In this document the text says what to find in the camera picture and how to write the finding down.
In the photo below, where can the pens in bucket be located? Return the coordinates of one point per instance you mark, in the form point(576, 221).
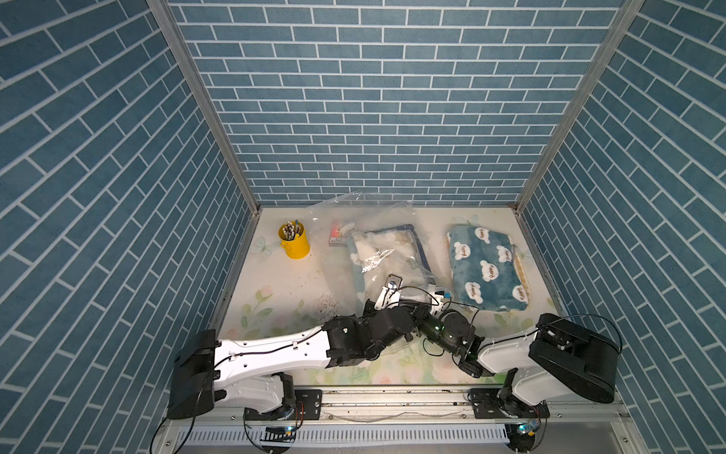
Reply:
point(291, 230)

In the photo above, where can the cream fluffy navy-trimmed blanket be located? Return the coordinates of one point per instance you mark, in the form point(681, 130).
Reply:
point(395, 250)

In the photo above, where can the highlighter marker pack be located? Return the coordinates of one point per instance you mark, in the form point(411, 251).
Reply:
point(339, 232)

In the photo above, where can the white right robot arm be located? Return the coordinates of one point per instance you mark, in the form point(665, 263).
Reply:
point(552, 359)

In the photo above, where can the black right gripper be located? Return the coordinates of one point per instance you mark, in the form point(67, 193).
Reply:
point(420, 323)

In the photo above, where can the aluminium corner post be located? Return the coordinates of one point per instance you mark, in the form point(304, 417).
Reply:
point(171, 31)
point(615, 34)

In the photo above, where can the clear plastic vacuum bag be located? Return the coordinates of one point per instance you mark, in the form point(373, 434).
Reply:
point(369, 212)

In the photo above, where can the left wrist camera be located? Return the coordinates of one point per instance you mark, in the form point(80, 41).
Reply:
point(391, 292)

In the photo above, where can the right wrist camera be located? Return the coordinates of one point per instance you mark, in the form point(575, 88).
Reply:
point(440, 301)

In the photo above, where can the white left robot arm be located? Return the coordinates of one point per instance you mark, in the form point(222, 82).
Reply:
point(208, 370)

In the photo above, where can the yellow metal pen bucket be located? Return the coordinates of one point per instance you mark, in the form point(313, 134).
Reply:
point(297, 249)

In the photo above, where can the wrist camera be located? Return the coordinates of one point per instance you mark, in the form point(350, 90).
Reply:
point(391, 292)
point(440, 301)

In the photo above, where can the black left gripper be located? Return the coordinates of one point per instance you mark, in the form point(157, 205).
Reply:
point(370, 305)

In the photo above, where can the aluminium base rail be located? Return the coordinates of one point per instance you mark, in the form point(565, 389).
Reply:
point(444, 417)

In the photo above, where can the left aluminium corner post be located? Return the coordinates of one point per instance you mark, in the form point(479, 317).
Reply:
point(171, 31)

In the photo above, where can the blue cloud pattern blanket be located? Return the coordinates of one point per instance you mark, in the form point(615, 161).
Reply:
point(483, 270)

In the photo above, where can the right aluminium corner post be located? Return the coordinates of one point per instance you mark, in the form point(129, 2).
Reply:
point(615, 34)

